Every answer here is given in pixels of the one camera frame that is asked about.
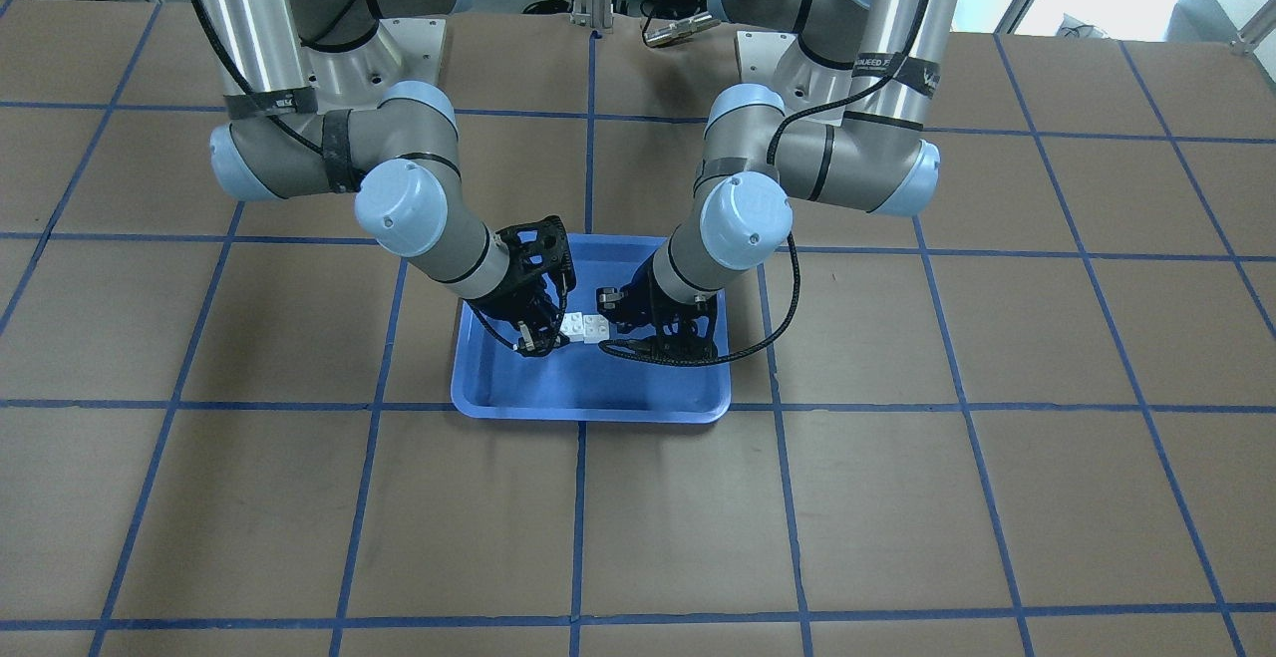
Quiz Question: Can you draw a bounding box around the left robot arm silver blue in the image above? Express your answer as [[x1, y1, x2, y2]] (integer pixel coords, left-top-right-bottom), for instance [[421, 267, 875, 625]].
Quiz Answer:
[[597, 0, 957, 367]]

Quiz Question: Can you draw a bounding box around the white square block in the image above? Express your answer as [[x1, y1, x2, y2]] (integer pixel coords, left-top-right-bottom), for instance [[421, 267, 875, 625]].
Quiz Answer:
[[581, 313, 611, 344]]

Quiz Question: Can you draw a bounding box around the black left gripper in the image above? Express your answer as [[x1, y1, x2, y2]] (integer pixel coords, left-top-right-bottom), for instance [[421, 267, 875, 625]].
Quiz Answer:
[[596, 278, 721, 367]]

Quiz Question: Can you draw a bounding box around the white block with studs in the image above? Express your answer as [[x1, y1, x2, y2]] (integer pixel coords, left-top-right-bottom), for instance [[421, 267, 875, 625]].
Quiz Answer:
[[559, 313, 588, 343]]

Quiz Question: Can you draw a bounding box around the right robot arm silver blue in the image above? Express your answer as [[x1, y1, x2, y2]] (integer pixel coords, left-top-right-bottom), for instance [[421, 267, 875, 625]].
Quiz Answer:
[[191, 0, 575, 357]]

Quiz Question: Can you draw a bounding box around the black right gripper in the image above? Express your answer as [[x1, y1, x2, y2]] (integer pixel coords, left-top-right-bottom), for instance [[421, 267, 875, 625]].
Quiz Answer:
[[470, 216, 577, 357]]

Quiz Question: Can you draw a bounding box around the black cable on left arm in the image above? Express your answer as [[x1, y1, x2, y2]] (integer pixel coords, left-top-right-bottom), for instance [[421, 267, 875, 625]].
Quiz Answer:
[[610, 0, 948, 367]]

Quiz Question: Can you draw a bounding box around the silver cylindrical connector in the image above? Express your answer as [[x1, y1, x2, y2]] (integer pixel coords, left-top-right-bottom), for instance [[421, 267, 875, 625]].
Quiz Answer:
[[642, 11, 721, 48]]

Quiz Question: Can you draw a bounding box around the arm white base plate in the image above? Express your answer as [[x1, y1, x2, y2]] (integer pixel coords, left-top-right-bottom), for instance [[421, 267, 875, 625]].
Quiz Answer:
[[735, 31, 803, 114], [301, 18, 447, 111]]

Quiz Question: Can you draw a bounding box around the blue plastic tray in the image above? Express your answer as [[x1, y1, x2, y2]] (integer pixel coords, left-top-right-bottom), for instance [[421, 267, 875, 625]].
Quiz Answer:
[[450, 233, 731, 424]]

